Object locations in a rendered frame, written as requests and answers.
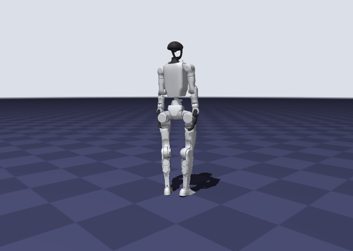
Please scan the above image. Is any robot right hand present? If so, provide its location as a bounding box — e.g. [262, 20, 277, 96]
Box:
[188, 109, 199, 131]

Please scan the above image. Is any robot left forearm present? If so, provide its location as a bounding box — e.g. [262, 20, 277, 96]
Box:
[158, 91, 165, 113]

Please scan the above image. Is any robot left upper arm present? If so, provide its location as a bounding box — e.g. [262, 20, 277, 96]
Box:
[157, 66, 167, 95]

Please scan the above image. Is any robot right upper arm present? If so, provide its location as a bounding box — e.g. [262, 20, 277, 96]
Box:
[183, 64, 196, 94]

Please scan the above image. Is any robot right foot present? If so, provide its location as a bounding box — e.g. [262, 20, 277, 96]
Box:
[179, 188, 196, 196]

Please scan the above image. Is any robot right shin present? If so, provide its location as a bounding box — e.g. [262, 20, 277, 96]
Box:
[181, 149, 194, 190]

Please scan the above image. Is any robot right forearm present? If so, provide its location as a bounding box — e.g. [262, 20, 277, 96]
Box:
[190, 86, 199, 114]

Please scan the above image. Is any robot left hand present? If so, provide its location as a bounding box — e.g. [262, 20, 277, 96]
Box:
[157, 109, 161, 128]

